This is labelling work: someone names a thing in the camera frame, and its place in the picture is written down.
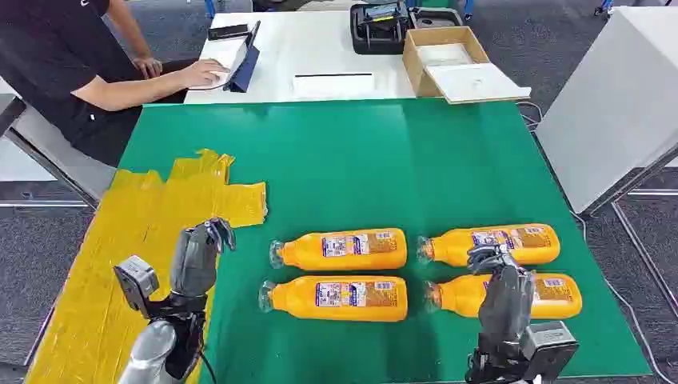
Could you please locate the tilted white table board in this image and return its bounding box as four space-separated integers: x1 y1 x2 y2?
535 6 678 216

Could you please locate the grey metal bench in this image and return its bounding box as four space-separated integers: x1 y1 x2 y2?
0 76 118 209

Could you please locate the white box lid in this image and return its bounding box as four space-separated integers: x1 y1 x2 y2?
425 62 532 106

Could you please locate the person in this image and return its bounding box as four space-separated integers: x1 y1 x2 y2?
0 0 186 168

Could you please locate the black phone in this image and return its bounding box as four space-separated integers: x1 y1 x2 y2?
207 23 250 42

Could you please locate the tablet in blue case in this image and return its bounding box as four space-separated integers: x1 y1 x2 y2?
222 20 262 94

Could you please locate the orange drink bottle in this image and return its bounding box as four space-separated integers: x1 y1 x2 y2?
423 272 584 321
268 227 409 272
416 222 561 268
257 274 409 324

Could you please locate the person's left hand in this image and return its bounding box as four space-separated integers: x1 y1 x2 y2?
132 55 164 81

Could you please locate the white box insert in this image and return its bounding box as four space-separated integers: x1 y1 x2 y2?
416 42 475 68

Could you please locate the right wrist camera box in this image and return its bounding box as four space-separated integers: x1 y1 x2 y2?
520 320 580 383

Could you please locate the white tablet keyboard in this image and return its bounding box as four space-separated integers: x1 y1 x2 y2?
202 37 250 91

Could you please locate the person's hand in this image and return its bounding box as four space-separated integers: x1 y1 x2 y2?
177 58 231 91
132 55 164 81

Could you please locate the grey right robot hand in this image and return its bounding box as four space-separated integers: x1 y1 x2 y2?
466 244 536 348

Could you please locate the white table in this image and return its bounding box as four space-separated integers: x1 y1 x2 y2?
183 10 532 106

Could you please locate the person's right hand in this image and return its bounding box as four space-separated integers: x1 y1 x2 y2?
177 58 231 91

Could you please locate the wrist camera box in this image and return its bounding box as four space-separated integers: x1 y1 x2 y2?
520 320 580 383
112 254 161 320

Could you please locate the brown cardboard box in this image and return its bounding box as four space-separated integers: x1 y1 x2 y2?
401 26 492 100

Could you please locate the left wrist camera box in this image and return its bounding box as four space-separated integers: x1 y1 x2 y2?
112 254 161 320

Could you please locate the black equipment case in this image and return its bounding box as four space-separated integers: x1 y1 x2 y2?
349 1 465 56

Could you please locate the yellow sheet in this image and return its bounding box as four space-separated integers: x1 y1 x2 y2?
23 149 269 384

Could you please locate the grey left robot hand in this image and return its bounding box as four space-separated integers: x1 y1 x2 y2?
169 216 237 299

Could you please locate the white flat box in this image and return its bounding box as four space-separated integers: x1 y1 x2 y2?
292 72 377 100

